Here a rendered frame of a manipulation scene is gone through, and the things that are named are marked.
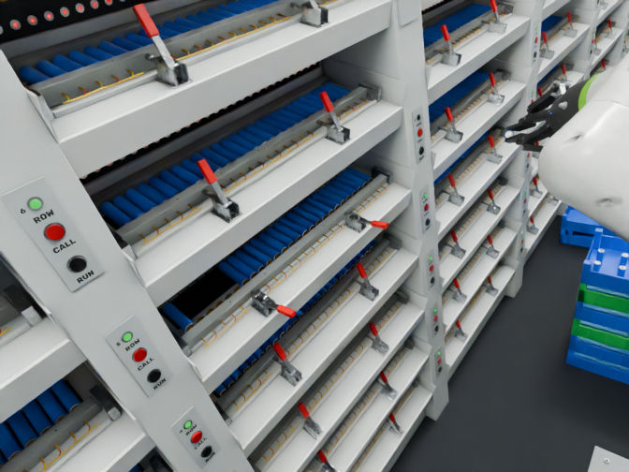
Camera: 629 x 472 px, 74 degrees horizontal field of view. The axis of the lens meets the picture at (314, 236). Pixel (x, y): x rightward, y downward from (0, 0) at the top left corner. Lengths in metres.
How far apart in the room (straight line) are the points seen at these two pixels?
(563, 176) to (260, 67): 0.42
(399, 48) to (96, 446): 0.81
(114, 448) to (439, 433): 1.18
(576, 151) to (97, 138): 0.55
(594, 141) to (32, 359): 0.69
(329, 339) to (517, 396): 0.97
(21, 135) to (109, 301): 0.20
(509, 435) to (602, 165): 1.19
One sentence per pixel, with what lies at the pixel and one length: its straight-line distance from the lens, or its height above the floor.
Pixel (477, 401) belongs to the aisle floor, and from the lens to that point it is 1.71.
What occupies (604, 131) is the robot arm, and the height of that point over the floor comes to 1.18.
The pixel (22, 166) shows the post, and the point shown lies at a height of 1.32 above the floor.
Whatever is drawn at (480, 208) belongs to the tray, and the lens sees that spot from 1.58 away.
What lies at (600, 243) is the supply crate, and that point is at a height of 0.42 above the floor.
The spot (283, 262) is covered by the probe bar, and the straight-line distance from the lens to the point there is 0.77.
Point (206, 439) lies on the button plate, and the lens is 0.75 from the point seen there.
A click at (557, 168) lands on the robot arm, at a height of 1.14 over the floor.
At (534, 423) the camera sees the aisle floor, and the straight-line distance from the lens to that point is 1.69.
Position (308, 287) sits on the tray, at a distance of 0.76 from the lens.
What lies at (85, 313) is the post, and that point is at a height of 1.15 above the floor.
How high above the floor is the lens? 1.42
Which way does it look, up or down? 33 degrees down
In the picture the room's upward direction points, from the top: 15 degrees counter-clockwise
